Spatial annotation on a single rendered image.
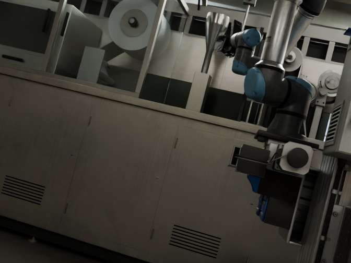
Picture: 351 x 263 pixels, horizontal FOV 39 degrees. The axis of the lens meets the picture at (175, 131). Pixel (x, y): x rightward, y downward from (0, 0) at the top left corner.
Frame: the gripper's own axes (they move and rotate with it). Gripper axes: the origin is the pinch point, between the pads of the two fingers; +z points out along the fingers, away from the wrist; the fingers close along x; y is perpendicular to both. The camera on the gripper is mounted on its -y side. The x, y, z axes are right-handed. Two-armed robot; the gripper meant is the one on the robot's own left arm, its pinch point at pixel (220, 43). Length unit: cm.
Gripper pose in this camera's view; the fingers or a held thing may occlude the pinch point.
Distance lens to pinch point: 245.2
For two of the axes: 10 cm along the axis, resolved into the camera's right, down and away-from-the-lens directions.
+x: 8.7, 3.9, 3.2
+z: -3.3, -0.3, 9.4
